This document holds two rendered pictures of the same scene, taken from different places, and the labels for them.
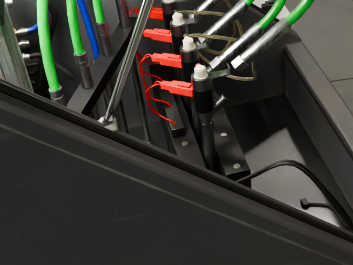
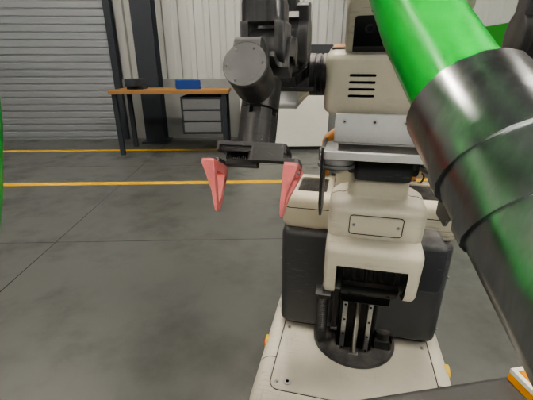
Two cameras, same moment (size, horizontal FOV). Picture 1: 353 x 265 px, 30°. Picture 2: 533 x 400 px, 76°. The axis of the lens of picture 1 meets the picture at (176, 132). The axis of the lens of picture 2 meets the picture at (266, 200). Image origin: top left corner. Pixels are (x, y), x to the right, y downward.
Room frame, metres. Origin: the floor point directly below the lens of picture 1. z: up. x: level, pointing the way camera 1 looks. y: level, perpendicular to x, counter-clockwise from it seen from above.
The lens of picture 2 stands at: (0.81, -0.12, 1.19)
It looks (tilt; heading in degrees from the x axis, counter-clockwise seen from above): 21 degrees down; 266
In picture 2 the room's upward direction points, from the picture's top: straight up
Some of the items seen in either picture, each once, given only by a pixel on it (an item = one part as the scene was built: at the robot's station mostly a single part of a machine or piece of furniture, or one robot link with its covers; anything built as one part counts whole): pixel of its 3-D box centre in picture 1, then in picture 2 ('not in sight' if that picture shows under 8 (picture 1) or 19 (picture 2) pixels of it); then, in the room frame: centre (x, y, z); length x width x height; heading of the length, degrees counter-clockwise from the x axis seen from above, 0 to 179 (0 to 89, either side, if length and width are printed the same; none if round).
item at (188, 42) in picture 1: (188, 47); not in sight; (0.85, -0.04, 1.13); 0.02 x 0.02 x 0.03
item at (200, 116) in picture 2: not in sight; (175, 115); (1.81, -5.36, 0.51); 1.60 x 0.70 x 1.03; 178
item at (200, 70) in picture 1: (200, 75); not in sight; (0.77, -0.05, 1.13); 0.02 x 0.02 x 0.03
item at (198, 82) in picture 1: (214, 131); not in sight; (0.77, -0.06, 1.03); 0.05 x 0.03 x 0.21; 96
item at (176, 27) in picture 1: (191, 74); not in sight; (0.93, -0.04, 1.03); 0.05 x 0.03 x 0.21; 96
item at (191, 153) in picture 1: (198, 144); not in sight; (0.89, -0.03, 0.91); 0.34 x 0.10 x 0.15; 6
